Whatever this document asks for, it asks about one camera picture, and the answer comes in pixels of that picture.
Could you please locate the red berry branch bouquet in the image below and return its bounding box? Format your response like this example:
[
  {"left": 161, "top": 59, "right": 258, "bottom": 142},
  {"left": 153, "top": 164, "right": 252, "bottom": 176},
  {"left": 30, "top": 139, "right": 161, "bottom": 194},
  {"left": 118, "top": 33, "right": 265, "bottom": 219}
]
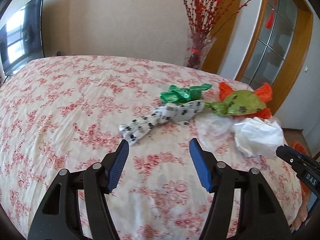
[{"left": 171, "top": 0, "right": 272, "bottom": 34}]

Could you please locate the red Chinese knot ornament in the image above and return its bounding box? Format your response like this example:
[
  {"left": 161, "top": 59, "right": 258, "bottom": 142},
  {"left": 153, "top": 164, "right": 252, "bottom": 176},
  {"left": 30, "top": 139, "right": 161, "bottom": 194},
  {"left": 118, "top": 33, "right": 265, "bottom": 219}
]
[{"left": 264, "top": 0, "right": 278, "bottom": 30}]

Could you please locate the frosted glass sliding door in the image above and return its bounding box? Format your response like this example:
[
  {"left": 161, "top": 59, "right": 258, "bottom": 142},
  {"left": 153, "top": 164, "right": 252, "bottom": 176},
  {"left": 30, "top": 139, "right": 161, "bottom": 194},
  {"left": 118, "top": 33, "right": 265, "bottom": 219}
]
[{"left": 241, "top": 0, "right": 298, "bottom": 89}]

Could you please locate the black flat television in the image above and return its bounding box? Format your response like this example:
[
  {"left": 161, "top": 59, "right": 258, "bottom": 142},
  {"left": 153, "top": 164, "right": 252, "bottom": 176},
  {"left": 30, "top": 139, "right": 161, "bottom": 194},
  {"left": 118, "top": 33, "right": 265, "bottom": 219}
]
[{"left": 1, "top": 0, "right": 44, "bottom": 76}]

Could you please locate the floral red white tablecloth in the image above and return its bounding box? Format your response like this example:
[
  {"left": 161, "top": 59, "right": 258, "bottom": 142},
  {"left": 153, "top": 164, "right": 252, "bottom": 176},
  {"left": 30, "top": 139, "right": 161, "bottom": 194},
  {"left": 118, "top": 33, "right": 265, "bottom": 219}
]
[{"left": 0, "top": 55, "right": 303, "bottom": 240}]

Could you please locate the clear bubble wrap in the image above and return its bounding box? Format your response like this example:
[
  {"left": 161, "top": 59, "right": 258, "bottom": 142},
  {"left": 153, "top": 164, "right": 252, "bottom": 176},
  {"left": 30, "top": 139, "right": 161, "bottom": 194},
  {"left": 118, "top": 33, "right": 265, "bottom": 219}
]
[{"left": 195, "top": 113, "right": 234, "bottom": 152}]

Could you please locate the person's right hand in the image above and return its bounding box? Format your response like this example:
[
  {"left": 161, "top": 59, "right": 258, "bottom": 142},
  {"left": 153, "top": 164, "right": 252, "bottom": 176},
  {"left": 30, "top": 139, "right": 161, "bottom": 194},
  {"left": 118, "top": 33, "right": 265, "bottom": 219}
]
[{"left": 290, "top": 183, "right": 311, "bottom": 232}]

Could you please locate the clear glass vase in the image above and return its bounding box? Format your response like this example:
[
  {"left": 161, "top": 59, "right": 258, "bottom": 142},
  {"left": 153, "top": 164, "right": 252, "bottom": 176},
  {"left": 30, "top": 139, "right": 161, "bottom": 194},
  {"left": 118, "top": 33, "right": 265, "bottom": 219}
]
[{"left": 183, "top": 29, "right": 216, "bottom": 70}]

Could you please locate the orange plastic bag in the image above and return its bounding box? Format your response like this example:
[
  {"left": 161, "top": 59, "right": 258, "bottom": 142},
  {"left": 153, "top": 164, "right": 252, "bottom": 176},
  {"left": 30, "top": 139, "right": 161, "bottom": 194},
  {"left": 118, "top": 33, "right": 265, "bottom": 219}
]
[{"left": 219, "top": 82, "right": 273, "bottom": 119}]

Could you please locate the red plastic trash basket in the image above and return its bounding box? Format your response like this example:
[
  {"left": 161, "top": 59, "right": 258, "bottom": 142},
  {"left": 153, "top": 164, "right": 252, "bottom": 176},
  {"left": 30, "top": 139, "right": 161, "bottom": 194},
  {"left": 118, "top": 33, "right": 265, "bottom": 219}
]
[{"left": 291, "top": 141, "right": 310, "bottom": 156}]

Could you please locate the white black-spotted plastic bag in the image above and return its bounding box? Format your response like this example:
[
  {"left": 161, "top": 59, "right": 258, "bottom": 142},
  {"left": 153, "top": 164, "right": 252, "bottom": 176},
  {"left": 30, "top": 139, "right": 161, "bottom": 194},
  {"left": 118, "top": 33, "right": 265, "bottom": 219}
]
[{"left": 119, "top": 100, "right": 205, "bottom": 145}]

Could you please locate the dark green plastic bag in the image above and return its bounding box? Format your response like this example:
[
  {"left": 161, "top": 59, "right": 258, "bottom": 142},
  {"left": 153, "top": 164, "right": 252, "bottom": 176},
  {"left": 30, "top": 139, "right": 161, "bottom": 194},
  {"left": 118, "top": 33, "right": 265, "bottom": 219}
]
[{"left": 160, "top": 83, "right": 212, "bottom": 105}]

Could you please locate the light green plastic bag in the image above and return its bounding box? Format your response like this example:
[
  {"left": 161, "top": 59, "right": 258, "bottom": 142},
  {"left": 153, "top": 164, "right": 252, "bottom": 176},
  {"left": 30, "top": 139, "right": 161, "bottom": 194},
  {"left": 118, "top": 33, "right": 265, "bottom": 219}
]
[{"left": 204, "top": 90, "right": 266, "bottom": 116}]

